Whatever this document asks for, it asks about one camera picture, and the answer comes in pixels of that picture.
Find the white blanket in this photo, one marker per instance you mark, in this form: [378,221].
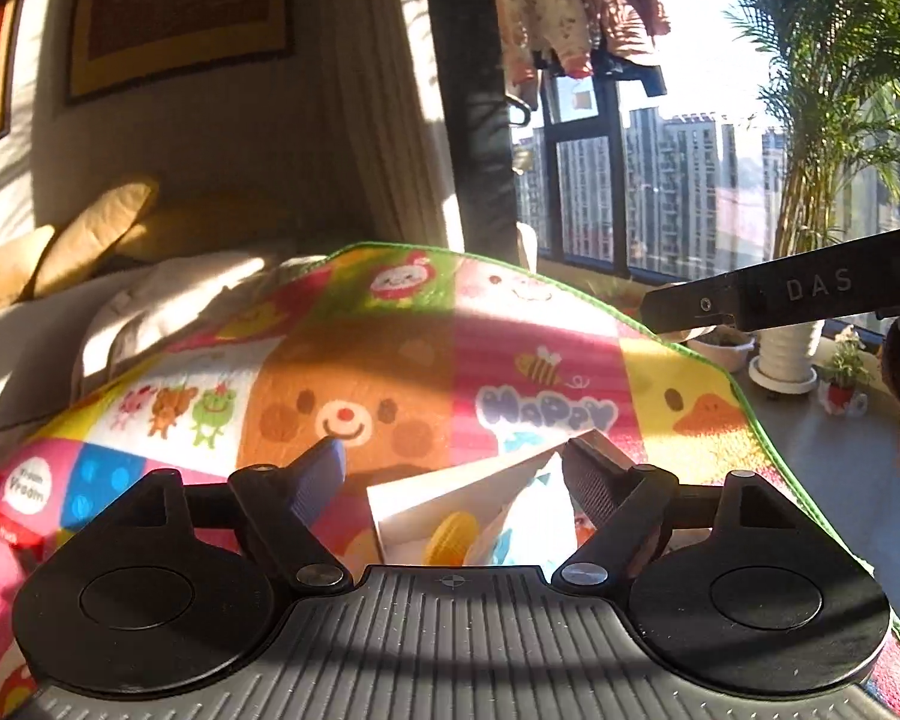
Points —
[180,296]

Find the pale green plant bowl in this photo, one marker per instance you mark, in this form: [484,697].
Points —
[724,351]

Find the yellow pillow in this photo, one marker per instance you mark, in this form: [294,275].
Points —
[97,232]
[4,274]

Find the brown framed picture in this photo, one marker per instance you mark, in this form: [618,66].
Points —
[180,7]

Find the tall white plant pot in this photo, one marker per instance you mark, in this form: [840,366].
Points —
[787,360]

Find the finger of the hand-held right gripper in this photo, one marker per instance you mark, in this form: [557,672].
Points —
[690,305]

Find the hanging pink clothes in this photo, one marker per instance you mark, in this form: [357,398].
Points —
[570,7]

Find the yellow toy corn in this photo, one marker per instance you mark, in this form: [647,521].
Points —
[454,540]

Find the colourful cartoon play mat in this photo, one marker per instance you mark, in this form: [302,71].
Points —
[420,360]

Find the white and blue snack packet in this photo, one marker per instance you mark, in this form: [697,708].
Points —
[529,521]

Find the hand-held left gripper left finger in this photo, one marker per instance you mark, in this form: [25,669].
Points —
[324,476]

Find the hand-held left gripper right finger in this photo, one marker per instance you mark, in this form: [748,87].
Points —
[585,476]

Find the dark pillar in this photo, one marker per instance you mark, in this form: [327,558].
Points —
[472,90]

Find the black window frame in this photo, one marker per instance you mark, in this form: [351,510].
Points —
[607,187]

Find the small plant in red pot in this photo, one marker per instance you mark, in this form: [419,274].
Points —
[844,379]

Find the tall palm plant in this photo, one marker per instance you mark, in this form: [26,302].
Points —
[832,90]

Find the beige curtain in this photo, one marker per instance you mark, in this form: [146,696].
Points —
[390,90]

